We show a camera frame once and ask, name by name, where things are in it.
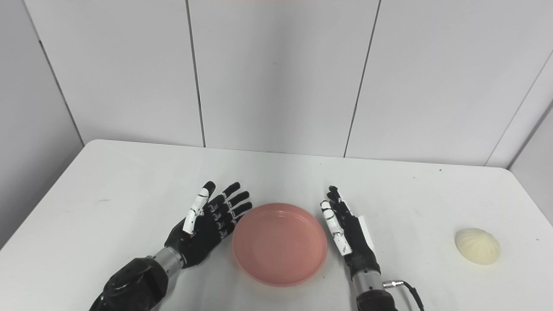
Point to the cream steamed bun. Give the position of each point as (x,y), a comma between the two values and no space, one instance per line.
(477,246)

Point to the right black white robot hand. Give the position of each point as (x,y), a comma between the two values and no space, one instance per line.
(350,233)

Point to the pink round plate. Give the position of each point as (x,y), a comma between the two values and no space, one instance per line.
(279,244)

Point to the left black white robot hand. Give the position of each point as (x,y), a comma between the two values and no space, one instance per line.
(207,224)

